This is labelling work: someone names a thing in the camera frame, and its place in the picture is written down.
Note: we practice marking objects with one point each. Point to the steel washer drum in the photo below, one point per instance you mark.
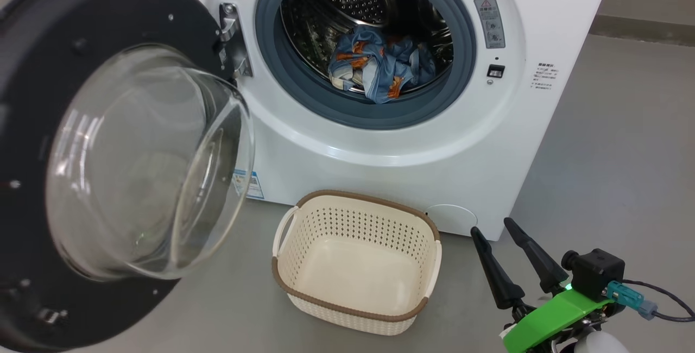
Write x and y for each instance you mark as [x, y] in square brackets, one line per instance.
[353, 0]

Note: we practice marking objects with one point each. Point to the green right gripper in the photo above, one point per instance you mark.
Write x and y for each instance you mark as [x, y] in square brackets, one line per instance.
[554, 315]

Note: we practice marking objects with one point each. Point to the white washing machine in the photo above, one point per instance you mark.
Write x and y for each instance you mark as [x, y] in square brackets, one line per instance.
[380, 179]

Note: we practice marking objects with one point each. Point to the black round glass washer door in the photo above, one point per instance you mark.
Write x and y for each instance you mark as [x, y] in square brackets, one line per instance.
[32, 70]

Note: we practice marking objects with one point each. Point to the cream perforated laundry basket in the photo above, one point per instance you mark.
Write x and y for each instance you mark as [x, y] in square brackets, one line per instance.
[353, 277]

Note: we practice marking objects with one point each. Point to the printed text label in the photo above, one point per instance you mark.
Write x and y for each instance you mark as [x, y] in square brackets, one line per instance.
[544, 77]

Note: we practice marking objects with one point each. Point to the grey warning sticker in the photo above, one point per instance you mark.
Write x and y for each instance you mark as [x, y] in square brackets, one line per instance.
[490, 21]

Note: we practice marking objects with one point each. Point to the metal door hinge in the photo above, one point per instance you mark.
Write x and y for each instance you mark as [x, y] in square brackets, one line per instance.
[239, 60]

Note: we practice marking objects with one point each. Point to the black door latch socket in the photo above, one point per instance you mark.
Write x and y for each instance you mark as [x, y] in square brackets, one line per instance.
[496, 71]

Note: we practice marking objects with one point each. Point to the round white filter cover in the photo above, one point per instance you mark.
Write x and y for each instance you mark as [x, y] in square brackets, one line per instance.
[453, 220]

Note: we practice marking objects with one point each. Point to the blue bear print garment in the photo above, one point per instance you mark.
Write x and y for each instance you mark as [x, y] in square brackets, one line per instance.
[380, 60]

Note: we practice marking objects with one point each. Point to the grey rubber door gasket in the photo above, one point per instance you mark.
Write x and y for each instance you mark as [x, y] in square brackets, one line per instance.
[271, 60]

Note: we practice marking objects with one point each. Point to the blue energy label sticker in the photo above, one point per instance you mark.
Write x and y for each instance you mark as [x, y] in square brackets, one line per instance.
[255, 187]

